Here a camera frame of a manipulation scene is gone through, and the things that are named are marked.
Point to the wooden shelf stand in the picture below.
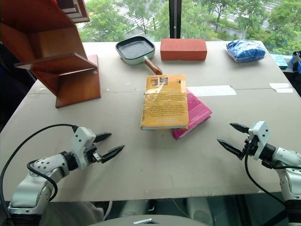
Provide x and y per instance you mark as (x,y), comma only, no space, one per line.
(51,47)

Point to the grey rounded robot torso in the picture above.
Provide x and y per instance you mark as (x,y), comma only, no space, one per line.
(150,220)

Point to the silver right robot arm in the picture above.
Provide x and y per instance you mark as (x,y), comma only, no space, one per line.
(288,164)

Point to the teal box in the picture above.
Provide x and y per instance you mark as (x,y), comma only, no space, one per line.
(279,60)

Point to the yellow book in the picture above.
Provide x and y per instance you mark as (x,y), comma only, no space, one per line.
(164,103)

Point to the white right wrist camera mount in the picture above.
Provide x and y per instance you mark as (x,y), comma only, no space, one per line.
(259,136)

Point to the red rectangular box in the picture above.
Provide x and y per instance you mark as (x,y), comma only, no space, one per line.
(183,49)

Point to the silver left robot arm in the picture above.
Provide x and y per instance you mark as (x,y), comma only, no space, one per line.
(44,168)

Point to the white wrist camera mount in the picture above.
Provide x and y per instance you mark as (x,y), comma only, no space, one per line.
(259,136)
(81,143)

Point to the pink book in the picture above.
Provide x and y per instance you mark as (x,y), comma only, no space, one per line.
(195,115)

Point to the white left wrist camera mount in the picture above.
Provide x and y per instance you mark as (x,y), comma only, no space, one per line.
(81,143)

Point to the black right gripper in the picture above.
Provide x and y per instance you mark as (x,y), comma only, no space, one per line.
(249,146)

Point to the blue plastic bag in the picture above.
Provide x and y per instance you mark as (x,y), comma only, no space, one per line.
(245,50)

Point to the green square grill pan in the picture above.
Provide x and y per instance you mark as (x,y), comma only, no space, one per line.
(137,53)

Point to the black window frame post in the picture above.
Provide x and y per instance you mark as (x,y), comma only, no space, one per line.
(175,19)

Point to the small white tape strip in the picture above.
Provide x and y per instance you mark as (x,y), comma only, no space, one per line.
(281,87)

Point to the blue object at edge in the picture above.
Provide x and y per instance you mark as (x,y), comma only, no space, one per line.
(296,61)

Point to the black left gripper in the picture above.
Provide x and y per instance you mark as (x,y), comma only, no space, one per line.
(92,154)

